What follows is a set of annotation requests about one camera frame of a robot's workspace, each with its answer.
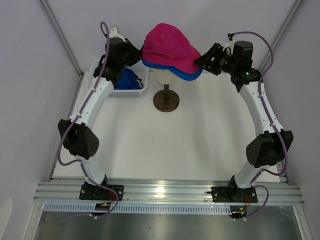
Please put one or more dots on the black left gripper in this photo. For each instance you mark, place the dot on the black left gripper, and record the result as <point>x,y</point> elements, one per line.
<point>136,54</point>

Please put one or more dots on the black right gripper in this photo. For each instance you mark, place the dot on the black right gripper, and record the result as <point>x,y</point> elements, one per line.
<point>216,51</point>

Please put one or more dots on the blue cap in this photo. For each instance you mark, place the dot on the blue cap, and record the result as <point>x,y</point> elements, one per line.
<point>177,58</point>
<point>129,81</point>

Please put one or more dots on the pink cap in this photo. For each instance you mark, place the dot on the pink cap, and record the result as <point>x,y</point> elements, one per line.
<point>196,75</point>
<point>164,33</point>

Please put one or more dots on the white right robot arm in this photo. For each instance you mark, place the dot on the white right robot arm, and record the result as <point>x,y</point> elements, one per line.
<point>272,141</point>

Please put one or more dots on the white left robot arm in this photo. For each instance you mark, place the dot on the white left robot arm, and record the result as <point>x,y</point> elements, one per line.
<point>77,135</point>

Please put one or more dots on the white plastic mesh basket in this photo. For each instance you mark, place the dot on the white plastic mesh basket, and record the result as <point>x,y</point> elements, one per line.
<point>142,72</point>

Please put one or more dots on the cream mannequin head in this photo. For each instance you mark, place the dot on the cream mannequin head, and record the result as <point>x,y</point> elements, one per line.
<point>165,76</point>

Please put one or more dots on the brown round mannequin stand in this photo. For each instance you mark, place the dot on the brown round mannequin stand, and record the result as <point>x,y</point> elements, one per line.
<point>166,100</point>

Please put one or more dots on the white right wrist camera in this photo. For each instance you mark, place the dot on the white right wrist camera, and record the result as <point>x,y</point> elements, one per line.
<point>232,39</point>

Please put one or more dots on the aluminium mounting rail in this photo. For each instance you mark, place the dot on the aluminium mounting rail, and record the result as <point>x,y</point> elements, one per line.
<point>169,192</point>

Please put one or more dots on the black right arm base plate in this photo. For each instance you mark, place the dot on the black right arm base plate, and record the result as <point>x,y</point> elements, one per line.
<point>227,194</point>

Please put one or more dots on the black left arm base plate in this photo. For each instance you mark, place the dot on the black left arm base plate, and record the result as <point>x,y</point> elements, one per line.
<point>93,192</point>

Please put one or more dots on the white slotted cable duct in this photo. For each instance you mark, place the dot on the white slotted cable duct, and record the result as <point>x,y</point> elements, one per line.
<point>138,208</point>

